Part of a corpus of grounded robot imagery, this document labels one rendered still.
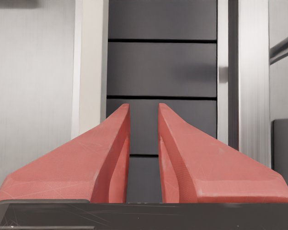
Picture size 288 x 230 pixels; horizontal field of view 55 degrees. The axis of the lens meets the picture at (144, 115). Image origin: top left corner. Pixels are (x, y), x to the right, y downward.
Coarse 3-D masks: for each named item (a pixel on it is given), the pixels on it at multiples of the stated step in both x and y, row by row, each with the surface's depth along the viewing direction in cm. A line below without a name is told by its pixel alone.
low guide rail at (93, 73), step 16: (96, 0) 15; (96, 16) 15; (96, 32) 15; (96, 48) 15; (80, 64) 15; (96, 64) 15; (80, 80) 15; (96, 80) 15; (80, 96) 15; (96, 96) 15; (80, 112) 15; (96, 112) 15; (80, 128) 15
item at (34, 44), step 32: (0, 0) 24; (32, 0) 24; (64, 0) 24; (0, 32) 24; (32, 32) 24; (64, 32) 24; (0, 64) 24; (32, 64) 24; (64, 64) 24; (0, 96) 24; (32, 96) 23; (64, 96) 23; (0, 128) 23; (32, 128) 23; (64, 128) 23; (0, 160) 23; (32, 160) 23
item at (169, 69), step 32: (128, 0) 19; (160, 0) 19; (192, 0) 19; (128, 32) 19; (160, 32) 19; (192, 32) 19; (128, 64) 18; (160, 64) 18; (192, 64) 18; (128, 96) 19; (160, 96) 18; (192, 96) 18; (128, 192) 18; (160, 192) 18
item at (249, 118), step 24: (240, 0) 10; (264, 0) 10; (240, 24) 10; (264, 24) 10; (240, 48) 10; (264, 48) 10; (240, 72) 10; (264, 72) 10; (240, 96) 10; (264, 96) 10; (240, 120) 10; (264, 120) 10; (240, 144) 10; (264, 144) 10
